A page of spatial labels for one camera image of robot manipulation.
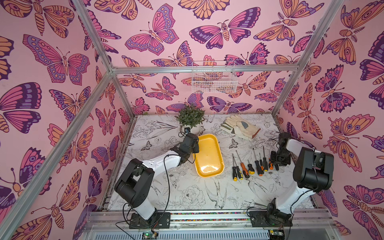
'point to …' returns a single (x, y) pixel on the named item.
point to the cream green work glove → (232, 130)
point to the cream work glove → (248, 129)
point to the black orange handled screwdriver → (257, 165)
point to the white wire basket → (214, 76)
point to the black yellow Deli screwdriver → (234, 168)
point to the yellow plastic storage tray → (208, 161)
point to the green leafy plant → (190, 116)
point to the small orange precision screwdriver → (270, 165)
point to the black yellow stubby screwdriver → (251, 171)
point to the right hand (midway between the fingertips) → (275, 162)
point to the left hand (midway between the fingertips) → (196, 142)
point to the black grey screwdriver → (264, 162)
